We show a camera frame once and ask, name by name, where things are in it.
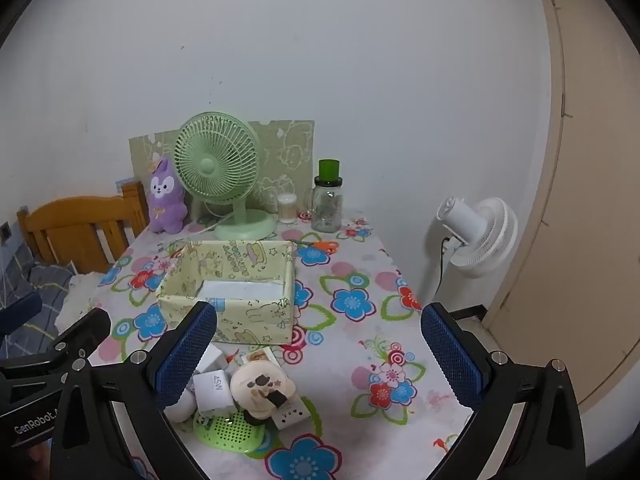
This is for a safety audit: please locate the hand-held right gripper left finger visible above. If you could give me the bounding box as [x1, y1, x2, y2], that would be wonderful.
[50, 301, 218, 480]

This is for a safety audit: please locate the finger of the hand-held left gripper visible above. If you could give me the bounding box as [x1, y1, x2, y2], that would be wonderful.
[0, 292, 43, 335]
[0, 308, 111, 411]

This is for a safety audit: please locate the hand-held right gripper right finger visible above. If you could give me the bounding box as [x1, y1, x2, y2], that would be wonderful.
[421, 302, 586, 480]

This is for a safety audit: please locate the white power charger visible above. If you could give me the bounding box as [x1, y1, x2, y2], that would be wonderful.
[192, 370, 236, 415]
[192, 342, 226, 376]

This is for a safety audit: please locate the white oval object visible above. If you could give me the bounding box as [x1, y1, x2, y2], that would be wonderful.
[165, 390, 197, 422]

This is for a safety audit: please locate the yellow cartoon print box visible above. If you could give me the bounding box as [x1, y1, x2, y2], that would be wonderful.
[156, 240, 297, 346]

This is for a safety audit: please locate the small box with brown label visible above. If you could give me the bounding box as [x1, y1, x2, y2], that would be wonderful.
[242, 346, 281, 367]

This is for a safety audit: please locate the round wooden cartoon ornament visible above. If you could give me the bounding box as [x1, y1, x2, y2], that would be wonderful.
[231, 360, 301, 418]

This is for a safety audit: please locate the green panda case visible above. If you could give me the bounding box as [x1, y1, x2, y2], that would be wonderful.
[193, 407, 268, 456]

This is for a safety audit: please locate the white socket adapter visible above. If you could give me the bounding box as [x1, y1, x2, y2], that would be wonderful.
[272, 395, 308, 431]

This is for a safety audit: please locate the grey plaid bedding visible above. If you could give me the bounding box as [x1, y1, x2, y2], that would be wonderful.
[0, 245, 76, 361]

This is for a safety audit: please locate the white flat box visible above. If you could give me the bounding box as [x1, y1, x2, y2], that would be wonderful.
[197, 280, 286, 302]

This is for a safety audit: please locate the wooden chair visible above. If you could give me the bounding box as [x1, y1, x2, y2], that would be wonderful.
[17, 181, 151, 275]

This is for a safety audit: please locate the white standing fan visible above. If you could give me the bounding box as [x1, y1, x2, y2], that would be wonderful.
[417, 197, 519, 311]

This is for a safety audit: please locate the purple plush toy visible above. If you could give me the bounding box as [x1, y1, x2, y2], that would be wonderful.
[146, 156, 189, 235]

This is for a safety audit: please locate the clear cotton swab container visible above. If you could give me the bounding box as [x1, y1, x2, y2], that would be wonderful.
[277, 192, 298, 225]

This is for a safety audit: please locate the green desk fan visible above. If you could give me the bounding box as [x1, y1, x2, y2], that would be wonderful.
[173, 109, 277, 242]

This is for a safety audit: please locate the glass jar with green lid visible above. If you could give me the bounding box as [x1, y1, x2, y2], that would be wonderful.
[311, 159, 345, 233]

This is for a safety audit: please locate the beige door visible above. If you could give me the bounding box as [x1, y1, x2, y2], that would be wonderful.
[487, 0, 640, 411]

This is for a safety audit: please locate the beige cartoon print board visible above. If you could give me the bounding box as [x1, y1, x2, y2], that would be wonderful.
[129, 120, 316, 221]

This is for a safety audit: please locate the black standing fan cable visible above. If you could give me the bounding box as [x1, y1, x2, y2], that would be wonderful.
[438, 237, 451, 303]

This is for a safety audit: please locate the white fan power cable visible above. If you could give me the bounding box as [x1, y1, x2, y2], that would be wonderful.
[190, 210, 236, 236]

